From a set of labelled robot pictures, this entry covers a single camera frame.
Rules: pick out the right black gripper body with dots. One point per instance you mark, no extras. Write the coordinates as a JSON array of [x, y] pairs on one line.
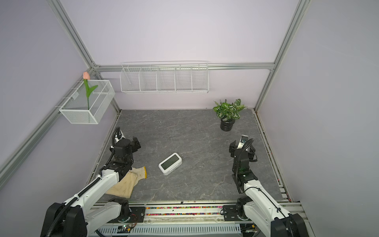
[[232, 149]]

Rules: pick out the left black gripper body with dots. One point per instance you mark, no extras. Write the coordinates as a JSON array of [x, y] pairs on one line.
[[134, 147]]

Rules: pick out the white digital alarm clock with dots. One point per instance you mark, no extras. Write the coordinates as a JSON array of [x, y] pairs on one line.
[[170, 164]]

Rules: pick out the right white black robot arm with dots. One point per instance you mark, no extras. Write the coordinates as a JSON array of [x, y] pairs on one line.
[[260, 195]]

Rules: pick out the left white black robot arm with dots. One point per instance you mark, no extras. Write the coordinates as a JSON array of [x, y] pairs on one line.
[[75, 217]]

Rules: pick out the green potted plant black pot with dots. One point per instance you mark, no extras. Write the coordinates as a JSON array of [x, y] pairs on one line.
[[228, 113]]

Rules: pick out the beige work glove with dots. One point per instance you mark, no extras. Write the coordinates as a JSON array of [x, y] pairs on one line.
[[126, 185]]

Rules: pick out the pink artificial tulip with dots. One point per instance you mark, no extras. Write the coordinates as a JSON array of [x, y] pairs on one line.
[[88, 89]]

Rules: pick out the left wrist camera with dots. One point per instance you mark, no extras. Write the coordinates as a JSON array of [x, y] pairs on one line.
[[119, 136]]

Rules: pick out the white mesh wall basket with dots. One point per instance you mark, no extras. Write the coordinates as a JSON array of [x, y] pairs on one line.
[[74, 109]]

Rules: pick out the white wire wall shelf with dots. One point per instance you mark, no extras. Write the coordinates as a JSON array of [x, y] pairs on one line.
[[164, 77]]

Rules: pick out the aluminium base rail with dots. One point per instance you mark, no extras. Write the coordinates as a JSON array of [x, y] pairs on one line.
[[193, 211]]

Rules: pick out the white vented cable duct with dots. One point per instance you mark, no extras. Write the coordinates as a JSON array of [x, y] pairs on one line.
[[183, 230]]

